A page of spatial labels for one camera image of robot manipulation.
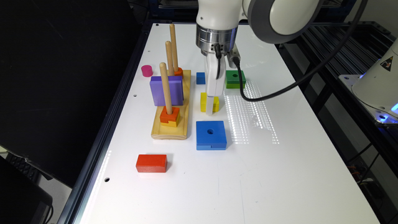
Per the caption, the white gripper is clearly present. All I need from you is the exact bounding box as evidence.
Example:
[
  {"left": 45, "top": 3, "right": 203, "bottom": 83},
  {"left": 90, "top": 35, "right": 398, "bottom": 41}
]
[{"left": 205, "top": 53, "right": 226, "bottom": 115}]

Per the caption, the yellow block with hole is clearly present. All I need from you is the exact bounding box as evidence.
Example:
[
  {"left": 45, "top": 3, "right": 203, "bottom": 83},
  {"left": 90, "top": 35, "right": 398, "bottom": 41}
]
[{"left": 200, "top": 92, "right": 220, "bottom": 112}]

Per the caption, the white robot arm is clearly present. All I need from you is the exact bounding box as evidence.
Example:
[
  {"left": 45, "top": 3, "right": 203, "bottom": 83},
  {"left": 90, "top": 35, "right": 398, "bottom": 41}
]
[{"left": 196, "top": 0, "right": 323, "bottom": 115}]

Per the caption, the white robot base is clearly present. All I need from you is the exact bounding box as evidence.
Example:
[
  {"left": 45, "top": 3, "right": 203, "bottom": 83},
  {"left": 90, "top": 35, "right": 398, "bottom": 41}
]
[{"left": 339, "top": 42, "right": 397, "bottom": 126}]

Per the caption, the small blue block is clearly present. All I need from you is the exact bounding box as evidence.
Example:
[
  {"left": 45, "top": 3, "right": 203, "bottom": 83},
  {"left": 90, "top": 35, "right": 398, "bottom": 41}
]
[{"left": 196, "top": 72, "right": 206, "bottom": 85}]

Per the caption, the green block with hole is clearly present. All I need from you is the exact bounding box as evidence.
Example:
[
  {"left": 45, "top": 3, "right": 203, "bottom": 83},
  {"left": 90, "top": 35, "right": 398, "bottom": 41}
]
[{"left": 225, "top": 70, "right": 240, "bottom": 89}]

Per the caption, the large blue square block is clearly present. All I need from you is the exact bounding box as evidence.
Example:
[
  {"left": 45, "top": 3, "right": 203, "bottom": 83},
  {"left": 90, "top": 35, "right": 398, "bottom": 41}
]
[{"left": 196, "top": 121, "right": 227, "bottom": 150}]

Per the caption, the purple square block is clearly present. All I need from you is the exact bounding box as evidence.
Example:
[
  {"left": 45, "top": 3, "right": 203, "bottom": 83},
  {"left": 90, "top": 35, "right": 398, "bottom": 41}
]
[{"left": 150, "top": 76, "right": 184, "bottom": 106}]

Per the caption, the orange block on rear peg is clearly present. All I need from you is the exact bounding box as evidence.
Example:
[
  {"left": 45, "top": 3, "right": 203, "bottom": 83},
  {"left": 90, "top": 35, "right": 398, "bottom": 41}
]
[{"left": 174, "top": 67, "right": 183, "bottom": 77}]

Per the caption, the orange block on peg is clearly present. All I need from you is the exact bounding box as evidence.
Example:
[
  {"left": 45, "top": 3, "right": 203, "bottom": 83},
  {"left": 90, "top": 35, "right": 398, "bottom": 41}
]
[
  {"left": 160, "top": 106, "right": 180, "bottom": 123},
  {"left": 174, "top": 67, "right": 183, "bottom": 77}
]

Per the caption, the yellow block under orange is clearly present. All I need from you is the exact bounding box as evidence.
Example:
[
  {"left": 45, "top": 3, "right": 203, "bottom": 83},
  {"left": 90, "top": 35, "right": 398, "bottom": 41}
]
[{"left": 160, "top": 117, "right": 180, "bottom": 128}]

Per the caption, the orange block on front peg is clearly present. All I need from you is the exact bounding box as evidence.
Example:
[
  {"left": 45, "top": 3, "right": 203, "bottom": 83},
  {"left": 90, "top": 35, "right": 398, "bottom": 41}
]
[{"left": 160, "top": 106, "right": 180, "bottom": 123}]

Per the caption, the red rectangular block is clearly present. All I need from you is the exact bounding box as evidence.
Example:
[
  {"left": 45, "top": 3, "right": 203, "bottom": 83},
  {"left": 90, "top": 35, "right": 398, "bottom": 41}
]
[{"left": 136, "top": 154, "right": 167, "bottom": 172}]

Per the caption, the middle wooden peg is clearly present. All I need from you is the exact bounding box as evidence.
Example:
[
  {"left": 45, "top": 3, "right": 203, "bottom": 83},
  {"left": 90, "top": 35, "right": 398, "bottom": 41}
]
[{"left": 165, "top": 41, "right": 175, "bottom": 76}]

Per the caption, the wooden peg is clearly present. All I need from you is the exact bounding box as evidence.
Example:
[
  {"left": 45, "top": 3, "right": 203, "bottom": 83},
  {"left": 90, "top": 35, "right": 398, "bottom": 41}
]
[
  {"left": 169, "top": 24, "right": 178, "bottom": 72},
  {"left": 159, "top": 62, "right": 173, "bottom": 115},
  {"left": 165, "top": 41, "right": 175, "bottom": 76}
]

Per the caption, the front wooden peg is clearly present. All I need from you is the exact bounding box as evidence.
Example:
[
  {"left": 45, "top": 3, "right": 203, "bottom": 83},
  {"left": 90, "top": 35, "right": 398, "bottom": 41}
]
[{"left": 159, "top": 62, "right": 173, "bottom": 115}]

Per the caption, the wooden peg base board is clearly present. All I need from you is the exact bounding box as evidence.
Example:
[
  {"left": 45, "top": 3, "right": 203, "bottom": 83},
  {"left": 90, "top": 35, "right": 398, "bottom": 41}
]
[{"left": 151, "top": 70, "right": 191, "bottom": 140}]

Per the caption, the pink cylinder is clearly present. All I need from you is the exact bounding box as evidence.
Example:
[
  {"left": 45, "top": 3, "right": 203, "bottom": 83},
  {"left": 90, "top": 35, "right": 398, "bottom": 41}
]
[{"left": 141, "top": 65, "right": 153, "bottom": 77}]

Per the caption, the rear wooden peg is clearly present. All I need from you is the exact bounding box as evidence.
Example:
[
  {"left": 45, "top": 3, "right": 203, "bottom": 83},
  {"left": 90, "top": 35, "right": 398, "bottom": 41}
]
[{"left": 169, "top": 24, "right": 178, "bottom": 72}]

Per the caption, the black monitor panel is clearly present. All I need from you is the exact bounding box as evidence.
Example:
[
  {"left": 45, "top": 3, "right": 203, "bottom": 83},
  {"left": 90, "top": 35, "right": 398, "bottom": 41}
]
[{"left": 1, "top": 0, "right": 141, "bottom": 187}]

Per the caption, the black cable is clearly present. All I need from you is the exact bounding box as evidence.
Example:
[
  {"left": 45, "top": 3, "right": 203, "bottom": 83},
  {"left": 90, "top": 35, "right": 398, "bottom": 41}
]
[{"left": 214, "top": 0, "right": 369, "bottom": 103}]

